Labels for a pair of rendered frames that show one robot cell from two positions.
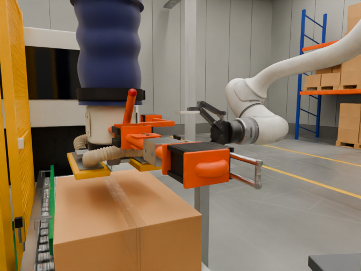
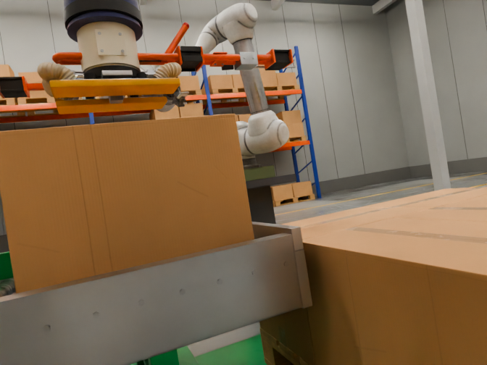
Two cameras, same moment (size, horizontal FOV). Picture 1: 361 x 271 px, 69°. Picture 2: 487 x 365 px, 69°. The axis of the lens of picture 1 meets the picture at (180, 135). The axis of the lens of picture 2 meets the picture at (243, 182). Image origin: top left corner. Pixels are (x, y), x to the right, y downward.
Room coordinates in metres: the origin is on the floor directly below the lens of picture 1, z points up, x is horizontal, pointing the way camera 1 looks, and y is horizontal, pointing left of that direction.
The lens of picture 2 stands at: (0.53, 1.32, 0.75)
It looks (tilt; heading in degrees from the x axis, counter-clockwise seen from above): 0 degrees down; 273
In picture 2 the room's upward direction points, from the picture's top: 9 degrees counter-clockwise
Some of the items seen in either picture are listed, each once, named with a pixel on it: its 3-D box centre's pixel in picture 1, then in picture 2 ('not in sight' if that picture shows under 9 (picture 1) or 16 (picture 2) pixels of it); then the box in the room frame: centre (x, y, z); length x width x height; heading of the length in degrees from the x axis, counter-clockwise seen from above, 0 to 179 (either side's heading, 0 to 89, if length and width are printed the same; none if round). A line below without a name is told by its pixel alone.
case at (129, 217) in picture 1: (116, 243); (133, 198); (0.93, 0.24, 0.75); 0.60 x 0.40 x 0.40; 24
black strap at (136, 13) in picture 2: (112, 94); (104, 22); (0.94, 0.24, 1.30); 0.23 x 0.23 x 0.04
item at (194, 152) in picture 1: (194, 162); (277, 59); (0.40, -0.02, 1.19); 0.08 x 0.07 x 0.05; 27
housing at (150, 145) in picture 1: (163, 150); (245, 61); (0.52, 0.03, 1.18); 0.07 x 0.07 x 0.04; 27
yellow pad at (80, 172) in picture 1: (85, 158); (117, 82); (0.89, 0.33, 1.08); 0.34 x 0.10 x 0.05; 27
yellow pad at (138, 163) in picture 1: (138, 153); (113, 101); (0.98, 0.16, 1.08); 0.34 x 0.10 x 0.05; 27
